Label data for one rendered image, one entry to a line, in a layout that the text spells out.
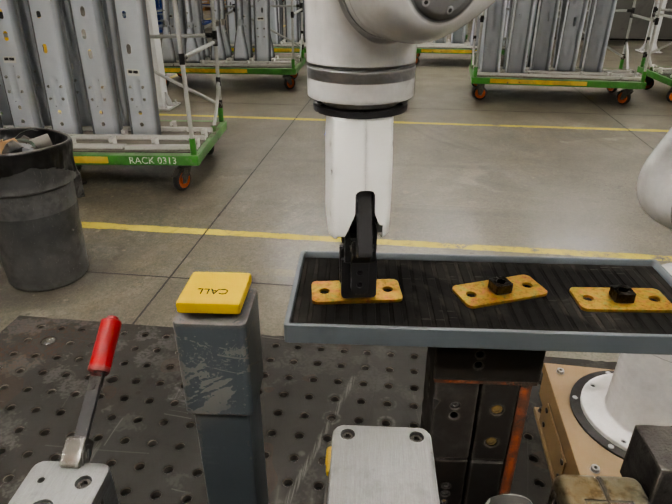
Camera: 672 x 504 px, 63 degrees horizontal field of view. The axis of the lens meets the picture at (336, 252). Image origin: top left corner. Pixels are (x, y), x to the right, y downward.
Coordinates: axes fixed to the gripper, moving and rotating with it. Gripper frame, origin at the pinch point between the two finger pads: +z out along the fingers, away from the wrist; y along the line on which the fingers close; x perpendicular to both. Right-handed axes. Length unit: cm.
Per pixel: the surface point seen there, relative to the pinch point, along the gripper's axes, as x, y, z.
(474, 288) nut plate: 11.1, 0.4, 2.2
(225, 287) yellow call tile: -12.6, -1.7, 2.4
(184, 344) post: -16.5, 1.3, 6.8
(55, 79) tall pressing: -182, -378, 48
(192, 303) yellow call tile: -15.3, 0.8, 2.5
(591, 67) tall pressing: 340, -623, 84
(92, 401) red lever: -24.2, 5.5, 9.5
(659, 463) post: 21.9, 15.9, 8.8
